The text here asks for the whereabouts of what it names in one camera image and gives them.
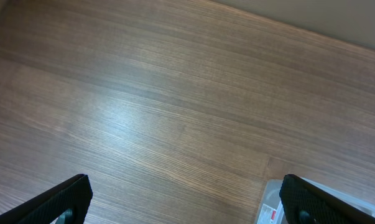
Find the clear plastic container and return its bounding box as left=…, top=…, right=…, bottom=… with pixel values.
left=254, top=174, right=375, bottom=224

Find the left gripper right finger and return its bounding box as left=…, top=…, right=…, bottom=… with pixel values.
left=279, top=174, right=375, bottom=224

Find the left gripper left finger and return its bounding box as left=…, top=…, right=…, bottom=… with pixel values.
left=0, top=174, right=93, bottom=224

